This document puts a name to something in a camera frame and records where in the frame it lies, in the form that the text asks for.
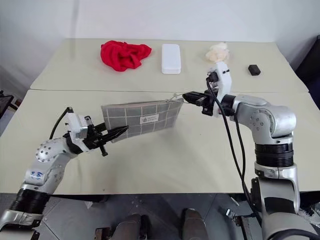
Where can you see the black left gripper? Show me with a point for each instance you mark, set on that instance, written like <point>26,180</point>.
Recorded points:
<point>93,138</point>

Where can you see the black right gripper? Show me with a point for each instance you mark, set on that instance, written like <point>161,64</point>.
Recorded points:
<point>208,103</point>

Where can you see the grey plaid zipper pouch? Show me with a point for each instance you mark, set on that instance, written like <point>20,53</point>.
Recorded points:
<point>145,117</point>

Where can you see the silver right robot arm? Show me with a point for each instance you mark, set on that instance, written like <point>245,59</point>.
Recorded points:
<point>272,120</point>

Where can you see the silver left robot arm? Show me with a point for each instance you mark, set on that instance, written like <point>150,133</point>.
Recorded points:
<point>47,160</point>

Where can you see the white rectangular case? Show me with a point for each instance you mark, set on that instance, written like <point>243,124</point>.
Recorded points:
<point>170,58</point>

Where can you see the cream fluffy plush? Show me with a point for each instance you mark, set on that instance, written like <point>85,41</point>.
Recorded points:
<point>217,53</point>

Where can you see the small black block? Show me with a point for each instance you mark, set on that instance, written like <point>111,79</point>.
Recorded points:
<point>254,69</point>

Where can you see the red crumpled cloth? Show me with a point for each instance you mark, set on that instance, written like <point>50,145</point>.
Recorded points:
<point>123,55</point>

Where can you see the dark rounded shape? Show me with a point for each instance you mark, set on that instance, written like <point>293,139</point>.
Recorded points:
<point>196,223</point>
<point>132,227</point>

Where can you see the silver metal plug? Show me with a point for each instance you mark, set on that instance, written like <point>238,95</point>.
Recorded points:
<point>230,213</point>

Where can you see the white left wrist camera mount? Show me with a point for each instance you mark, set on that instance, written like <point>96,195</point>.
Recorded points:
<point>75,126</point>

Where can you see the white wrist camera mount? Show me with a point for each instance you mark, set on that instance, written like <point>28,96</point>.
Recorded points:
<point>223,77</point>
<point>75,126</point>

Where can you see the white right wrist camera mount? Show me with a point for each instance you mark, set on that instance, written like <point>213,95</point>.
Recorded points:
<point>223,77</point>

